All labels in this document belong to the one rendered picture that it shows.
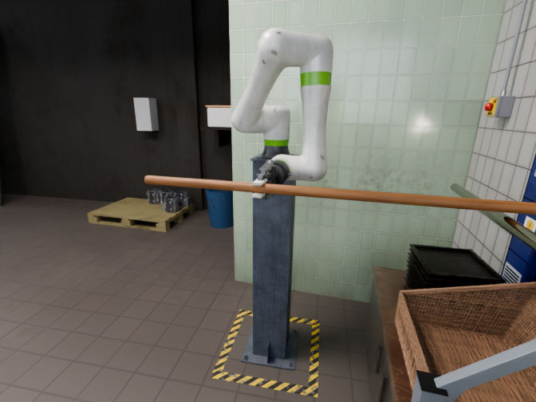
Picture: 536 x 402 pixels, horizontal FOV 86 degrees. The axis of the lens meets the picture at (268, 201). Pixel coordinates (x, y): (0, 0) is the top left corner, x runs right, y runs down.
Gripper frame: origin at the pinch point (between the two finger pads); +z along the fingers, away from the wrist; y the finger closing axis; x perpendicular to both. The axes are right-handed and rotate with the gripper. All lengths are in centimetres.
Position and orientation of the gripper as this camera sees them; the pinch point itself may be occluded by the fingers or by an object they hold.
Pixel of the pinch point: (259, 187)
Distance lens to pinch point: 87.4
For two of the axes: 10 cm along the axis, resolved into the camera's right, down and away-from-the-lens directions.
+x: -9.7, -0.8, 2.3
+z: -2.4, 2.8, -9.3
